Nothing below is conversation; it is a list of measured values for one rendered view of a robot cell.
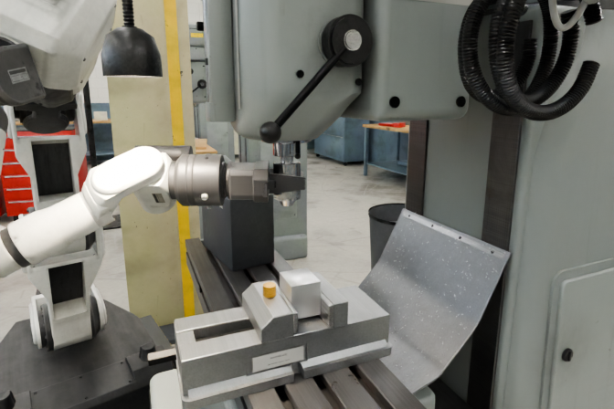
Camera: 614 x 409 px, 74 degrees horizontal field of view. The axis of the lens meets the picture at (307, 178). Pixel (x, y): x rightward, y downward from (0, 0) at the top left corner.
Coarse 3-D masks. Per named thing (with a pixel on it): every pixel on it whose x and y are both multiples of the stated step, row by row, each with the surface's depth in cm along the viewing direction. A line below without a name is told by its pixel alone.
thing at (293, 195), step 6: (300, 168) 70; (288, 174) 68; (294, 174) 69; (300, 174) 70; (288, 192) 69; (294, 192) 69; (300, 192) 71; (276, 198) 70; (282, 198) 69; (288, 198) 69; (294, 198) 70
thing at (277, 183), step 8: (272, 176) 67; (280, 176) 67; (288, 176) 68; (296, 176) 68; (272, 184) 67; (280, 184) 68; (288, 184) 68; (296, 184) 68; (304, 184) 68; (272, 192) 68; (280, 192) 68
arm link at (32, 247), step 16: (48, 208) 62; (64, 208) 62; (80, 208) 62; (16, 224) 60; (32, 224) 60; (48, 224) 61; (64, 224) 61; (80, 224) 62; (96, 224) 64; (0, 240) 58; (16, 240) 59; (32, 240) 59; (48, 240) 60; (64, 240) 62; (0, 256) 58; (16, 256) 59; (32, 256) 60; (48, 256) 62; (0, 272) 59
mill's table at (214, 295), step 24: (192, 240) 125; (192, 264) 113; (216, 264) 114; (264, 264) 108; (288, 264) 108; (216, 288) 94; (240, 288) 94; (288, 384) 63; (312, 384) 63; (336, 384) 63; (360, 384) 63; (384, 384) 63; (240, 408) 66; (264, 408) 58; (288, 408) 62; (312, 408) 58; (336, 408) 62; (360, 408) 58; (384, 408) 62; (408, 408) 58
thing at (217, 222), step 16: (224, 208) 103; (240, 208) 101; (256, 208) 103; (272, 208) 106; (208, 224) 115; (224, 224) 104; (240, 224) 102; (256, 224) 104; (272, 224) 107; (208, 240) 116; (224, 240) 105; (240, 240) 102; (256, 240) 105; (272, 240) 108; (224, 256) 107; (240, 256) 103; (256, 256) 106; (272, 256) 108
